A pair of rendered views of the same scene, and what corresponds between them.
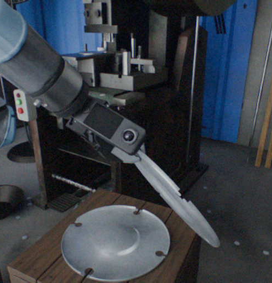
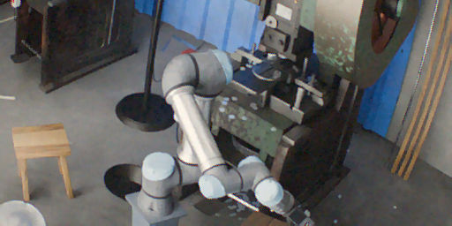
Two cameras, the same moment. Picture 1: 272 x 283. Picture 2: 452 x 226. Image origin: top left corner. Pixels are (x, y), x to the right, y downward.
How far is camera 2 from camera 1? 1.53 m
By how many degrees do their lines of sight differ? 10
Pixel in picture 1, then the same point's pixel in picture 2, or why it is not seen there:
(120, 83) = (290, 113)
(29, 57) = (280, 203)
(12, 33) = (279, 198)
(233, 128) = (385, 121)
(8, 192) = (138, 174)
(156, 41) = not seen: hidden behind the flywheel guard
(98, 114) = (296, 214)
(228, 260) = not seen: outside the picture
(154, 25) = not seen: hidden behind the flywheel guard
